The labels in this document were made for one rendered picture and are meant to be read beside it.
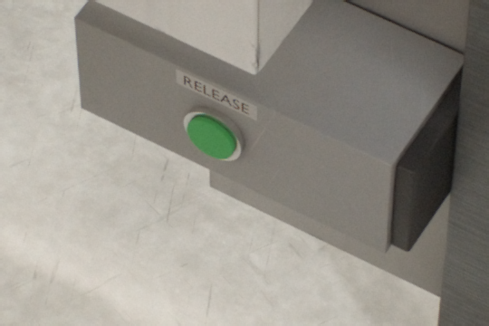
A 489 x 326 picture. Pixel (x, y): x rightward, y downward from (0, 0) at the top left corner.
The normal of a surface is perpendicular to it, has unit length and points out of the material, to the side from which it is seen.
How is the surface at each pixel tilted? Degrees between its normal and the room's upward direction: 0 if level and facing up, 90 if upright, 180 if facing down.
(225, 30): 90
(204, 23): 90
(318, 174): 90
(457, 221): 90
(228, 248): 0
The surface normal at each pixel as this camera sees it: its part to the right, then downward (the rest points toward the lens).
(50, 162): 0.00, -0.60
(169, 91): -0.51, 0.69
